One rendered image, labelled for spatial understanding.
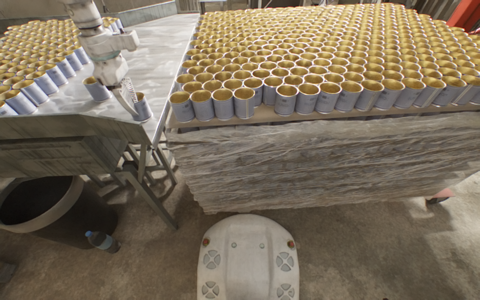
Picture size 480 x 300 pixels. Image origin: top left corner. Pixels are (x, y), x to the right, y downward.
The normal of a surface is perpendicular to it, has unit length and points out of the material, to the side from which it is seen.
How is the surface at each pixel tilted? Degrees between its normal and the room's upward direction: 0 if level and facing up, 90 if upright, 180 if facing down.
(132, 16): 90
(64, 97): 0
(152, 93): 0
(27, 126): 90
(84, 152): 90
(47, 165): 90
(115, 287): 0
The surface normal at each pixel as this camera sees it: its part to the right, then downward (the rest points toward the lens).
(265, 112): -0.04, -0.65
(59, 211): 0.86, 0.38
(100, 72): -0.03, -0.04
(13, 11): 0.04, 0.75
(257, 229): -0.04, 0.46
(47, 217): 0.70, 0.53
